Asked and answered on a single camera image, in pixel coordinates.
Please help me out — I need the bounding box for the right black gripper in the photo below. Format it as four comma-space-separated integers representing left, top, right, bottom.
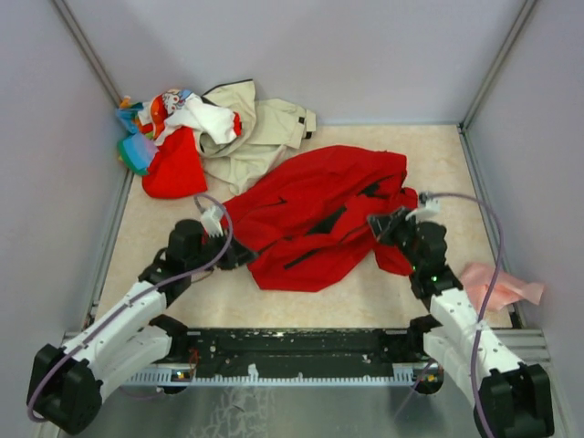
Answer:
368, 205, 422, 270

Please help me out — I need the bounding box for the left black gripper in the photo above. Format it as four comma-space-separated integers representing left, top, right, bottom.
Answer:
187, 225, 258, 273

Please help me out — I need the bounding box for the red zip jacket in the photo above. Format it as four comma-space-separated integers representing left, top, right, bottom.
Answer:
225, 145, 418, 292

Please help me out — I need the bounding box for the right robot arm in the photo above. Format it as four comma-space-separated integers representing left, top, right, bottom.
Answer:
367, 207, 555, 437

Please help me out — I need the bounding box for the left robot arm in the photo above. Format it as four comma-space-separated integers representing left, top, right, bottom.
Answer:
26, 219, 257, 434

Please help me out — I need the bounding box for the beige jacket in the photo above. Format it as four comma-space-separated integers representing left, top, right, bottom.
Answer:
197, 79, 317, 195

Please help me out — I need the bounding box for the red cloth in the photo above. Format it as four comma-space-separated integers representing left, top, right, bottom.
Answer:
141, 127, 208, 200

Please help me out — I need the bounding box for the pink cloth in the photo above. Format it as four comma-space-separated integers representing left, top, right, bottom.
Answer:
460, 263, 545, 312

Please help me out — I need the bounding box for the colourful striped cloth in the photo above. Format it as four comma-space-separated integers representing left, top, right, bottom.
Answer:
115, 96, 158, 176

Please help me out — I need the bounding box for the white printed shirt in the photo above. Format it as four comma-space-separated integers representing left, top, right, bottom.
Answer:
134, 89, 242, 146

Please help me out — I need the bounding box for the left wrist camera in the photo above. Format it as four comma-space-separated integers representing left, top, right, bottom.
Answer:
200, 205, 224, 237

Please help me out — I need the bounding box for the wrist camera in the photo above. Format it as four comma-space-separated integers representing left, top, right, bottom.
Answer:
200, 205, 224, 237
405, 192, 441, 222

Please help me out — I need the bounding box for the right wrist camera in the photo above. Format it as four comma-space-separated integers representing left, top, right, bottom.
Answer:
405, 192, 441, 222

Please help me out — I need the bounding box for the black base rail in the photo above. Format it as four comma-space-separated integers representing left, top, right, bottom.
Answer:
155, 328, 430, 379

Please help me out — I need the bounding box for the aluminium frame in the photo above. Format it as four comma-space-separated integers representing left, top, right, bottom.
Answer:
54, 0, 584, 438

